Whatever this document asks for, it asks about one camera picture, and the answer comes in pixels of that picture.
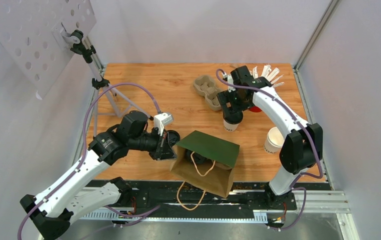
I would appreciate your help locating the white paper coffee cup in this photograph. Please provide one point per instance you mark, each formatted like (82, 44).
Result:
(230, 127)

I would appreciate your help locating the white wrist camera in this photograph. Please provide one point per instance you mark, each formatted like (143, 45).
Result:
(230, 81)
(161, 120)

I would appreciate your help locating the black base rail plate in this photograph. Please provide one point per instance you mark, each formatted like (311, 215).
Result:
(244, 198)

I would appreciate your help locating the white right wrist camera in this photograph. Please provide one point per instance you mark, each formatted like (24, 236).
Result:
(230, 81)

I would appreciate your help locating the red cylindrical straw holder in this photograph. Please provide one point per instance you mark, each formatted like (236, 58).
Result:
(255, 109)

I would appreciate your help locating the single cardboard cup carrier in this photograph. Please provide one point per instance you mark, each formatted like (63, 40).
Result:
(222, 166)

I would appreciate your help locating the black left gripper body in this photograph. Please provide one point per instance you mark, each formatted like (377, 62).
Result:
(146, 142)

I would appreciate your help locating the wrapped white straws bundle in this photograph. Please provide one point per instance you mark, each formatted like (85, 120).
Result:
(270, 74)

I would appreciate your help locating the black coffee cup lid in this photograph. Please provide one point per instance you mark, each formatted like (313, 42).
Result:
(234, 118)

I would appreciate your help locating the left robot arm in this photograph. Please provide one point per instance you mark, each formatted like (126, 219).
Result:
(56, 208)

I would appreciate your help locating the green paper bag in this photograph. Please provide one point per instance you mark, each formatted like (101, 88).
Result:
(206, 176)

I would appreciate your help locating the white perforated board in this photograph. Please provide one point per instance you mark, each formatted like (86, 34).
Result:
(39, 35)

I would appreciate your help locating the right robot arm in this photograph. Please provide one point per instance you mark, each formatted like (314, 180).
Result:
(303, 141)

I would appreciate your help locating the white paper cup stack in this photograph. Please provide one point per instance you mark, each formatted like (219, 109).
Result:
(274, 141)

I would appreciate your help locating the cardboard cup carrier stack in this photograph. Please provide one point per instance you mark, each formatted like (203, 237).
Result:
(206, 87)

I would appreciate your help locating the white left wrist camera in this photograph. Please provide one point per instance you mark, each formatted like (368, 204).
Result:
(161, 120)

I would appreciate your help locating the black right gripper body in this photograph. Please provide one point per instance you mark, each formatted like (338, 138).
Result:
(234, 98)

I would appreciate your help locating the white tripod stand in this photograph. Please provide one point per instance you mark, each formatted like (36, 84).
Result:
(111, 96)

